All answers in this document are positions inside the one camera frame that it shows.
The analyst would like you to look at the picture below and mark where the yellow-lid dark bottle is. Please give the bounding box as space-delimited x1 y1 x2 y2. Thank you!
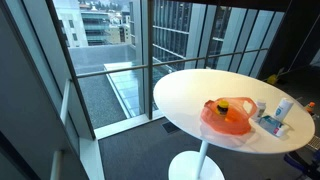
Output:
215 99 230 117

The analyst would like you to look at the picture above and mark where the orange plastic bag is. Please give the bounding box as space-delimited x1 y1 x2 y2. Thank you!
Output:
200 96 258 136

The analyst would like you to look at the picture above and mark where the grey window handrail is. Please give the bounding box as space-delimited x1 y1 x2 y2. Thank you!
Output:
75 48 269 79

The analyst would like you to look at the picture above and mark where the dark floor vent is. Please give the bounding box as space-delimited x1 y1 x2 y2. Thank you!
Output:
162 121 181 135

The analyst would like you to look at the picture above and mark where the orange bottle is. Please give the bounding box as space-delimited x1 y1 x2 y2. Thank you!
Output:
304 101 316 116

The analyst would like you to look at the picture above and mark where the yellow floor object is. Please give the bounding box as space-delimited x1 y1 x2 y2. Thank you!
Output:
266 73 280 86

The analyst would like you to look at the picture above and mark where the dark blue black stand equipment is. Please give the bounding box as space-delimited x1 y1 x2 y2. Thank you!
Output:
283 151 320 180

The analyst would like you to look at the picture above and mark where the white table pedestal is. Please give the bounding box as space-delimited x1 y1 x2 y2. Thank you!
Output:
168 139 226 180

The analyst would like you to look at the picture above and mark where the blue and white box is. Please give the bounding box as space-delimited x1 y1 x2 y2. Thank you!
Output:
258 115 290 138

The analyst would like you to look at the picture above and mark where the white bottle with blue label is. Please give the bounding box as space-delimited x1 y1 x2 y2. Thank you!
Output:
272 97 295 123

